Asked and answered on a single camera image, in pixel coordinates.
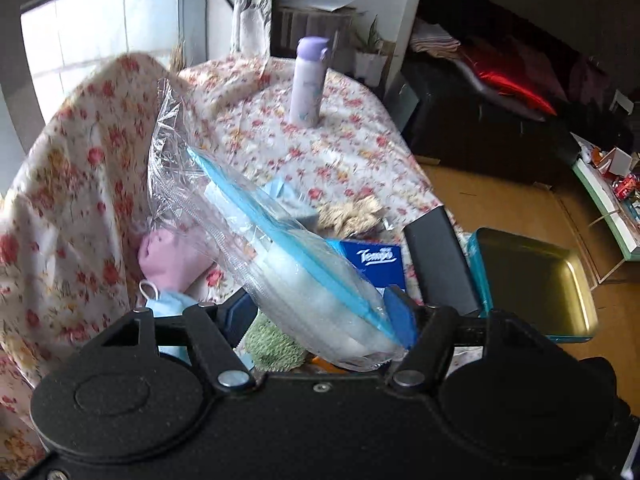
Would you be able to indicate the black sofa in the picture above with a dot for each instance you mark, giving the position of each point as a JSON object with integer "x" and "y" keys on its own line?
{"x": 466, "y": 125}

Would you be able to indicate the red cushion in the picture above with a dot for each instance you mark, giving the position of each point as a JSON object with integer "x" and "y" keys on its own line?
{"x": 524, "y": 75}

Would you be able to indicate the blue Tempo tissue pack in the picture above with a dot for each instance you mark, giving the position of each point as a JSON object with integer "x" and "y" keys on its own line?
{"x": 380, "y": 264}

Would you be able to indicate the purple thermos bottle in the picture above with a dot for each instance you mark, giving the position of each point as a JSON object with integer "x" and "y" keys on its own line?
{"x": 312, "y": 53}

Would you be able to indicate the green fluffy sponge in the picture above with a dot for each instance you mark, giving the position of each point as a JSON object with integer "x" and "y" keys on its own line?
{"x": 272, "y": 350}

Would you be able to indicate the floral tablecloth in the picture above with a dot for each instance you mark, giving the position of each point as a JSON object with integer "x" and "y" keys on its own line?
{"x": 72, "y": 220}

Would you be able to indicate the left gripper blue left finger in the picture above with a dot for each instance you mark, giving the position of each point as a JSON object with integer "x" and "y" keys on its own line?
{"x": 235, "y": 316}

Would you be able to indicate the black triangular stand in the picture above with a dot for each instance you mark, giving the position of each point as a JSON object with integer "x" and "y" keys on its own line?
{"x": 443, "y": 275}

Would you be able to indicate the folded striped cloth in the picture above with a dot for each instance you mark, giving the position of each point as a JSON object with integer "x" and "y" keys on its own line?
{"x": 433, "y": 39}

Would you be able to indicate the light blue face mask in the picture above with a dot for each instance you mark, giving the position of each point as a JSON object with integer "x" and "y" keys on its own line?
{"x": 166, "y": 303}

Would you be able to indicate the cluttered green coffee table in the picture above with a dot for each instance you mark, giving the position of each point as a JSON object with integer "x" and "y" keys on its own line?
{"x": 613, "y": 212}

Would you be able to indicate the beige crochet doily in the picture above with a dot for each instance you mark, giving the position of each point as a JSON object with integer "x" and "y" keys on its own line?
{"x": 350, "y": 219}

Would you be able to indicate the wooden side shelf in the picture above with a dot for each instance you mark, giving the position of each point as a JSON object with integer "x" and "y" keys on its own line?
{"x": 294, "y": 19}

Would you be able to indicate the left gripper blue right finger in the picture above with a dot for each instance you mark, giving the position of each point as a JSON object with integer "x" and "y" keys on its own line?
{"x": 400, "y": 310}

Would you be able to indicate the clear bag of cotton pads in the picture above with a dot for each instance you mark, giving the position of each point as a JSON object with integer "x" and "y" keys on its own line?
{"x": 295, "y": 278}

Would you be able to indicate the potted plant white pot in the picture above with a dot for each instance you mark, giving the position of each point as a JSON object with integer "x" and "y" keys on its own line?
{"x": 372, "y": 54}

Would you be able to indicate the teal metal tin box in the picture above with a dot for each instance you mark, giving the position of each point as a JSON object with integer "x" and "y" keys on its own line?
{"x": 544, "y": 285}

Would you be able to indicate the patterned curtain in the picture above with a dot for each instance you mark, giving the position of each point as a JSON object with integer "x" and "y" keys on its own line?
{"x": 251, "y": 28}

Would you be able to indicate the pink cloth pouch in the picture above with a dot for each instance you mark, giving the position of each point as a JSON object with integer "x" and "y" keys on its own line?
{"x": 169, "y": 262}

